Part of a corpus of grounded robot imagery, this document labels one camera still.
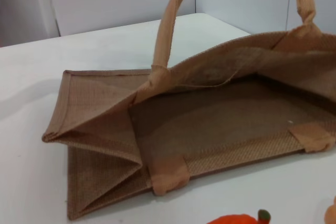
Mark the brown jute handbag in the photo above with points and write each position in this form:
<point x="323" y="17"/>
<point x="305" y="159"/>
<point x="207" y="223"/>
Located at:
<point x="215" y="119"/>

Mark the orange fruit with stem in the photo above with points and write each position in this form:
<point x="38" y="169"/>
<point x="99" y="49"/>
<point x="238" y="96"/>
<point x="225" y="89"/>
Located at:
<point x="236" y="220"/>

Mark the orange striped bread loaf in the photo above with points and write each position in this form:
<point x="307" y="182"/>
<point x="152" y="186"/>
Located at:
<point x="331" y="211"/>

